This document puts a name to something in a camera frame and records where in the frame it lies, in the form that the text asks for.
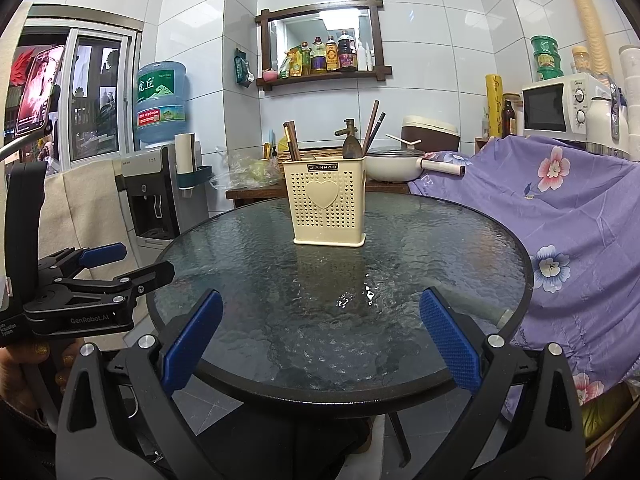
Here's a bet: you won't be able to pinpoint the wooden framed mirror shelf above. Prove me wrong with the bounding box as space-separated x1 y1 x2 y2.
255 0 385 92

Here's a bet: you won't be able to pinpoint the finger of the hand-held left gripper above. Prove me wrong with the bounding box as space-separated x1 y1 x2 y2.
37 242 127 286
24 260 176 313

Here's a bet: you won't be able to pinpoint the stacks of white cups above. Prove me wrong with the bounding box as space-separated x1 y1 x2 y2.
617 45 640 136

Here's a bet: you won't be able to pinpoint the person's legs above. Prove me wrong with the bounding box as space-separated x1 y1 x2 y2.
190 410 371 480

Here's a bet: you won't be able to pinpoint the thin black chopstick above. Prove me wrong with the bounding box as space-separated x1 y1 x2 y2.
367 112 387 153

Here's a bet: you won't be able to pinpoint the green hanging packet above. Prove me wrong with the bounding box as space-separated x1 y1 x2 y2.
234 49 256 88

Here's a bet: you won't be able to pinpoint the white electric kettle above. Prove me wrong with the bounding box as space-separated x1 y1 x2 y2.
585 80 632 158

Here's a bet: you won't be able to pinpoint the cream cooking pot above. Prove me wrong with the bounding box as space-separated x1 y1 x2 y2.
364 146 468 183

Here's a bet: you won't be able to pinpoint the yellow wrap roll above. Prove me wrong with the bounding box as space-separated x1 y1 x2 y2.
485 74 505 138

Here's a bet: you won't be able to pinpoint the cream perforated utensil holder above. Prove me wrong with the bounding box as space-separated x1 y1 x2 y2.
281 156 368 247

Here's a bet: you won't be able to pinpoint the wooden counter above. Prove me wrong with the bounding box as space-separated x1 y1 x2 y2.
225 180 411 208

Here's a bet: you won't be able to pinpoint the teal cup holder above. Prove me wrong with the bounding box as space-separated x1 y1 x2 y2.
172 164 216 196

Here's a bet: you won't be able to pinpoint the brown white rice cooker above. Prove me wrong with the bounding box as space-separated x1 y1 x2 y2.
401 116 461 156

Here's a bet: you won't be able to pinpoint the brown glass bottle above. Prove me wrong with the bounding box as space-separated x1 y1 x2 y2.
501 92 518 137

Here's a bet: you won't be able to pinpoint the white paper cup tube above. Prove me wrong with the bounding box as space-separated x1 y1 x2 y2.
174 132 197 191

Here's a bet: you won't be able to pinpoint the dark soy sauce bottle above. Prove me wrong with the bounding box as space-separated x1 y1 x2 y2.
337 30 357 72

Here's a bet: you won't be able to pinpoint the grey water dispenser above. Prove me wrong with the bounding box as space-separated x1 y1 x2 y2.
115 142 208 251

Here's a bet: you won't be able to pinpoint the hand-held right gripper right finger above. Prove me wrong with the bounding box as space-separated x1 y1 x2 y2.
419 287 586 480

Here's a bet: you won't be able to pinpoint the white microwave oven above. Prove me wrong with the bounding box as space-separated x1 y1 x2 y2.
521 72 608 148

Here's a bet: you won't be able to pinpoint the purple floral cloth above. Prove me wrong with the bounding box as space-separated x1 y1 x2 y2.
407 132 640 411

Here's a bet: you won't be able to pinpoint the green instant noodle bowls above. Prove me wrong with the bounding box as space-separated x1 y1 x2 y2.
530 35 565 82

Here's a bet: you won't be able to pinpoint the person's left forearm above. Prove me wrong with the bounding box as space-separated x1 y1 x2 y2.
0 375 63 480

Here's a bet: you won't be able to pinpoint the beige cloth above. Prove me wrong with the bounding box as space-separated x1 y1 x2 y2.
40 160 151 301

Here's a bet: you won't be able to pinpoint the tall paper cup stack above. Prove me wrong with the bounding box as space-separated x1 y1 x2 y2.
560 0 615 78

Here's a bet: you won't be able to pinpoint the sliding glass window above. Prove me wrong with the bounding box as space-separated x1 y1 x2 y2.
65 27 138 161

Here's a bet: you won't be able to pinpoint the person's left hand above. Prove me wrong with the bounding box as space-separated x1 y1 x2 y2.
0 339 87 397

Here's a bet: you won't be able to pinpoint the clear plastic bag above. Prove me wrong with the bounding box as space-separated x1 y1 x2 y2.
212 147 286 191

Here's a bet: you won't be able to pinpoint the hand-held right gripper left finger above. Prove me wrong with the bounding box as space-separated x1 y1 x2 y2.
55 289 224 480

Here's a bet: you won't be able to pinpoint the blue water jug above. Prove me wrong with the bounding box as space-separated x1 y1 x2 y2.
135 60 190 146

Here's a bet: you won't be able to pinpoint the smartphone on mount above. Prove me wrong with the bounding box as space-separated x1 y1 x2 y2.
15 45 66 135

